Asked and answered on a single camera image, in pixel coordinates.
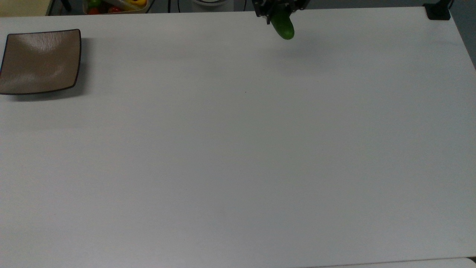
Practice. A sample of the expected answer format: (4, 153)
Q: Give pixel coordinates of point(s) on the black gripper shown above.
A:
(280, 3)

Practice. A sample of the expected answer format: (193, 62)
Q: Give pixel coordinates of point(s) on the green cucumber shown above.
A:
(285, 29)

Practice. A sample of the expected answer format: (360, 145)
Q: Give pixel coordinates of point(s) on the brown square ceramic plate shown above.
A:
(39, 61)

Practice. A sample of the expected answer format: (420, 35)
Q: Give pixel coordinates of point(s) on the beige vegetable bin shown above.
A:
(145, 8)

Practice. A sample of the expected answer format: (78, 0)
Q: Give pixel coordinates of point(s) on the yellow toy pepper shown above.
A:
(136, 3)

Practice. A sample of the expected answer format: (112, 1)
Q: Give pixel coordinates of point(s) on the black stand clamp base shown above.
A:
(438, 11)

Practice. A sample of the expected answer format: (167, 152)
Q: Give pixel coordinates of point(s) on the red toy tomato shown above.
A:
(114, 9)
(93, 10)

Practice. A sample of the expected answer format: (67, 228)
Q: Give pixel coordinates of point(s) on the green toy vegetable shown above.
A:
(95, 3)

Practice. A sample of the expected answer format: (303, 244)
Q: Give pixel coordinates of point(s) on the light wooden board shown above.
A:
(22, 7)

